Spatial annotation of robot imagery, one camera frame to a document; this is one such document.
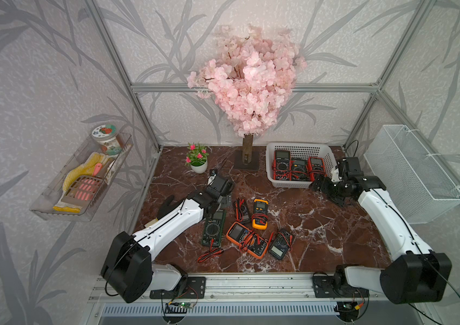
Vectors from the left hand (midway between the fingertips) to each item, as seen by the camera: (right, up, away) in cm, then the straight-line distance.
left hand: (217, 196), depth 85 cm
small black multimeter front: (+26, -18, -4) cm, 32 cm away
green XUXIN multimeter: (+41, +11, +20) cm, 46 cm away
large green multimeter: (-2, -14, +1) cm, 15 cm away
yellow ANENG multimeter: (+18, -10, +4) cm, 21 cm away
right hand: (+41, +3, -3) cm, 41 cm away
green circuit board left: (-13, -38, -13) cm, 42 cm away
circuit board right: (+48, -38, -14) cm, 63 cm away
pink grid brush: (-38, +5, -25) cm, 46 cm away
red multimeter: (+49, +12, +20) cm, 54 cm away
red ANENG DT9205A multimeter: (+31, +13, +17) cm, 37 cm away
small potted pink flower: (-12, +17, +14) cm, 25 cm away
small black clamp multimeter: (+10, -8, +5) cm, 14 cm away
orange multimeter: (+12, -17, -3) cm, 21 cm away
